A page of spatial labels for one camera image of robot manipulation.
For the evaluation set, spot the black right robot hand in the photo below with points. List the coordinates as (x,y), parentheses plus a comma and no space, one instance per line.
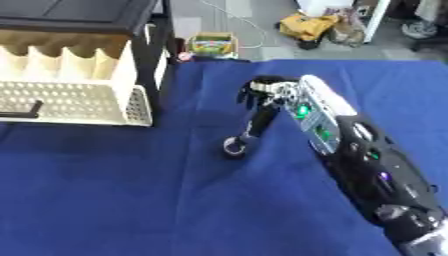
(266,87)

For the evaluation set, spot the silver and black right robot arm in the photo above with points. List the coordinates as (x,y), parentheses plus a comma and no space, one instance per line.
(361,156)

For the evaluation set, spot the small pink object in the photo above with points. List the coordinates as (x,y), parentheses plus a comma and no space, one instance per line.
(185,56)

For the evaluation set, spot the grey shoe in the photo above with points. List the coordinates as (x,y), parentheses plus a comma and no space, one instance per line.
(419,30)

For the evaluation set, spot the cardboard box with colourful contents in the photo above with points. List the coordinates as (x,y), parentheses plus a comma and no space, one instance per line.
(212,45)

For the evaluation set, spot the black cabinet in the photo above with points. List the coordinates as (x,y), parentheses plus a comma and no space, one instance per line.
(76,13)

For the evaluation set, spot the pale drawer with compartments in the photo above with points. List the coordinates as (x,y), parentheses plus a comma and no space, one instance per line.
(70,100)

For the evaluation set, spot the tan bag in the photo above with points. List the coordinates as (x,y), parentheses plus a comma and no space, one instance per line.
(347,29)

